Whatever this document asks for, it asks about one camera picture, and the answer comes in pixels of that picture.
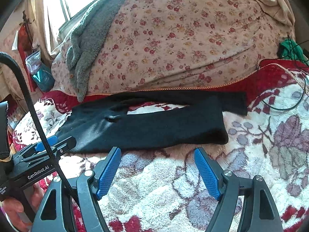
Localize black knit pants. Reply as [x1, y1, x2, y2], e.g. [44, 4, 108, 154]
[56, 90, 247, 154]

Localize person's bare hand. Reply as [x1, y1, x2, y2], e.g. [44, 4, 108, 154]
[3, 182, 44, 232]

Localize teal plastic bag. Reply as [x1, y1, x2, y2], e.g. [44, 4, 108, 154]
[25, 49, 55, 92]

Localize grey fleece garment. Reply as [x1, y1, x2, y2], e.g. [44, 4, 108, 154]
[66, 0, 125, 102]

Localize beige curtain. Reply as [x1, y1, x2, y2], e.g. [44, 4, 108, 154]
[25, 0, 68, 64]

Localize floral pink quilt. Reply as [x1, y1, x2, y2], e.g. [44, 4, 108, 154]
[51, 0, 296, 97]

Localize green cloth item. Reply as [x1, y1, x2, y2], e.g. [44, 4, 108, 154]
[277, 38, 308, 66]

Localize black camera box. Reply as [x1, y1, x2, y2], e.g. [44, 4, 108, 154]
[0, 101, 10, 160]

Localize black braided cable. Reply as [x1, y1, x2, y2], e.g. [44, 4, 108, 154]
[0, 51, 79, 200]

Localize thin black wire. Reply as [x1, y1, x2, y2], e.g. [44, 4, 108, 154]
[259, 33, 309, 112]

